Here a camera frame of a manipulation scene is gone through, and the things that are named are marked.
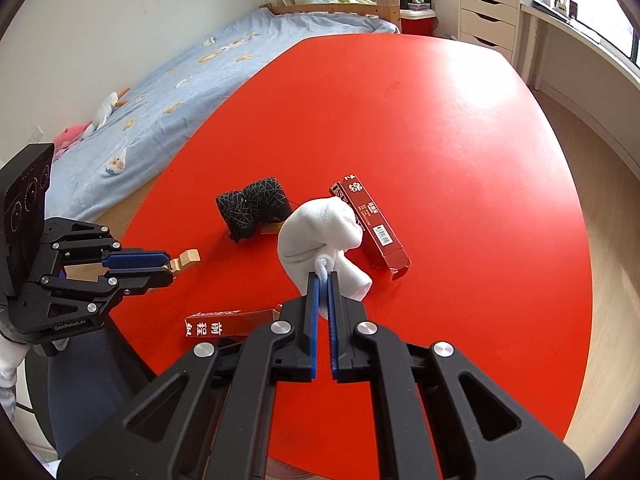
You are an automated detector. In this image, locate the black and gold box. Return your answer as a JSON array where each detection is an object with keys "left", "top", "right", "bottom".
[{"left": 64, "top": 248, "right": 201, "bottom": 281}]

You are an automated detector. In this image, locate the red carton with chinese text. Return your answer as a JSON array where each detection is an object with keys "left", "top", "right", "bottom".
[{"left": 184, "top": 307, "right": 281, "bottom": 340}]

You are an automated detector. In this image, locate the red surprise box carton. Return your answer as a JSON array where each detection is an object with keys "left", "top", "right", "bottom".
[{"left": 330, "top": 174, "right": 411, "bottom": 281}]

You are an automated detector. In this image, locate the white sock pair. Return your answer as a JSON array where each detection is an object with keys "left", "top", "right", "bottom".
[{"left": 278, "top": 196, "right": 372, "bottom": 300}]

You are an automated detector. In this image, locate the pink plush toy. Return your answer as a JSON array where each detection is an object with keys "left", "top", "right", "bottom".
[{"left": 53, "top": 122, "right": 92, "bottom": 162}]

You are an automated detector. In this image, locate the white duck plush toy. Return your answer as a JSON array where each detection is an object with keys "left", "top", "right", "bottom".
[{"left": 82, "top": 88, "right": 130, "bottom": 139}]

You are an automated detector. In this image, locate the bed with blue sheet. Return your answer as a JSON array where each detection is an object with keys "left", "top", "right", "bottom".
[{"left": 46, "top": 8, "right": 398, "bottom": 222}]

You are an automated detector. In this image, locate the red table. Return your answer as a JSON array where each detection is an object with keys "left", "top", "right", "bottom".
[{"left": 113, "top": 34, "right": 591, "bottom": 436}]

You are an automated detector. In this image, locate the red storage box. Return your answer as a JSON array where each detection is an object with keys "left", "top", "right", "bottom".
[{"left": 400, "top": 10, "right": 438, "bottom": 37}]

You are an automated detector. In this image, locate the white drawer cabinet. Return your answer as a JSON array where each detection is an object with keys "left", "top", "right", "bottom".
[{"left": 458, "top": 0, "right": 521, "bottom": 66}]

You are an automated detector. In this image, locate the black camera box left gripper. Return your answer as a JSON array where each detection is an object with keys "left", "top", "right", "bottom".
[{"left": 0, "top": 143, "right": 54, "bottom": 297}]

